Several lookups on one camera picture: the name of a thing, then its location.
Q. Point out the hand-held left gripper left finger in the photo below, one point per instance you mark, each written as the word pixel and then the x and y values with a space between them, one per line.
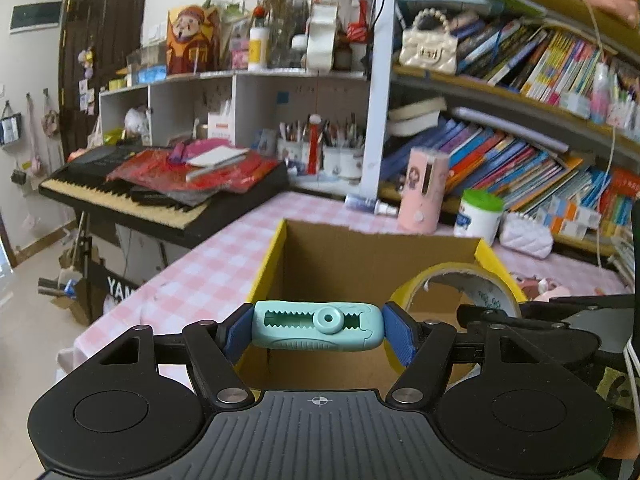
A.
pixel 239 334

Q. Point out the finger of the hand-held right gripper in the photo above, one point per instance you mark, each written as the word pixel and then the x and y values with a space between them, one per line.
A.
pixel 480 312

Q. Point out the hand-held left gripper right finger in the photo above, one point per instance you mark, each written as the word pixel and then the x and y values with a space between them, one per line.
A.
pixel 400 335

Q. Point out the yellow tape roll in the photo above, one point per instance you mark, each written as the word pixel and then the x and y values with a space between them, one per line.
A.
pixel 450 268

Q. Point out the yellow cardboard box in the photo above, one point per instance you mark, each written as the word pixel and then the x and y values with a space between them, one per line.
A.
pixel 350 260

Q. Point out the pink cartoon desk mat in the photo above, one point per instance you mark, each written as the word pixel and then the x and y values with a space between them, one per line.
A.
pixel 600 282

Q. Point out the camouflage patterned cloth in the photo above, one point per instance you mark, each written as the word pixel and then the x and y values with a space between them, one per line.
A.
pixel 617 387

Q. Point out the pink checked tablecloth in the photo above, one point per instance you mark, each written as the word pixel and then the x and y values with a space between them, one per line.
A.
pixel 200 270

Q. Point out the white quilted pouch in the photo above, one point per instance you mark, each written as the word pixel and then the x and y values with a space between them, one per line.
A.
pixel 527 237

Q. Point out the white jar with green lid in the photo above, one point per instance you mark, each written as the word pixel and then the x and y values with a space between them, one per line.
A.
pixel 477 220

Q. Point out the orange and blue boxes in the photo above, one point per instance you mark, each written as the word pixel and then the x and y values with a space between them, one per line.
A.
pixel 570 215

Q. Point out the black keyboard stand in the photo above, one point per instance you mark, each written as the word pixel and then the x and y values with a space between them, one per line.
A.
pixel 116 286

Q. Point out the clear spray bottle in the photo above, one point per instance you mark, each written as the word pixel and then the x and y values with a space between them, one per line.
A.
pixel 367 204

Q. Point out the pink cylinder container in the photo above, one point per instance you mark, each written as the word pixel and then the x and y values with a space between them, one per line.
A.
pixel 422 190

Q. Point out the lower row of books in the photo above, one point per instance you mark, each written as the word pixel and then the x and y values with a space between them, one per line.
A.
pixel 500 165

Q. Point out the row of books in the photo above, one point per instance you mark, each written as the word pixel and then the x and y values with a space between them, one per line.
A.
pixel 500 165
pixel 545 65

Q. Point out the white notebook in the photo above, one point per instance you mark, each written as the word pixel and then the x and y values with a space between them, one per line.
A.
pixel 215 156

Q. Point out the large printed pen cup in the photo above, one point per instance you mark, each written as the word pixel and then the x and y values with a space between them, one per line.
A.
pixel 342 162

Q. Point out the small printed pen cup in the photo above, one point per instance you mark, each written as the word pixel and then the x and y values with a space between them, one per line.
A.
pixel 291 152

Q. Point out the black electronic keyboard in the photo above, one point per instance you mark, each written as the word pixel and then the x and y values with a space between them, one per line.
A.
pixel 100 200

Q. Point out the red and white figure pen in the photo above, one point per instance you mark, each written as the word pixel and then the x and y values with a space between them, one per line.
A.
pixel 314 145

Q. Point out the thick beige books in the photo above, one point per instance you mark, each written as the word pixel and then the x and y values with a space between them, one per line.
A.
pixel 415 115

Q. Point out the wooden bookshelf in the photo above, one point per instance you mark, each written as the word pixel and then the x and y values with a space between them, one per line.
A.
pixel 385 110

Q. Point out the white shelf unit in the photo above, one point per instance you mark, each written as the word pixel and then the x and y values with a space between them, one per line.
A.
pixel 260 105

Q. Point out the white plastic bag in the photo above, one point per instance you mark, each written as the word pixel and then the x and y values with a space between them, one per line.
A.
pixel 136 122

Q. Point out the upper row of books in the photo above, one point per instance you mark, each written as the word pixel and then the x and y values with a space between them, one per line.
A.
pixel 545 65

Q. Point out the white bottle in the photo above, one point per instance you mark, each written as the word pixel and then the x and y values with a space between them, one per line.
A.
pixel 258 50

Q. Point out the hanging printed bag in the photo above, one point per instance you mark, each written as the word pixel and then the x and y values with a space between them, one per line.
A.
pixel 10 127

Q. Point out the wide white tape roll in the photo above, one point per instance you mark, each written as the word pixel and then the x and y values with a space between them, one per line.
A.
pixel 320 35

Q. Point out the dark wooden door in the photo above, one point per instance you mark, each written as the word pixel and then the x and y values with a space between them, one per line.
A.
pixel 100 35

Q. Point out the green wall sign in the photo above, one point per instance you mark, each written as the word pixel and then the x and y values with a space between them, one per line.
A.
pixel 35 17

